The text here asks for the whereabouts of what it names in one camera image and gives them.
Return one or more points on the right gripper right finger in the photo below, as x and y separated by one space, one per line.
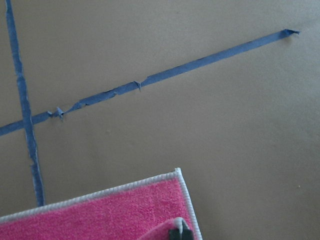
185 232

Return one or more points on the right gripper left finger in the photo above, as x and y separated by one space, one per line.
174 234

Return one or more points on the pink towel with grey edge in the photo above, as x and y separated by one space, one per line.
141 210

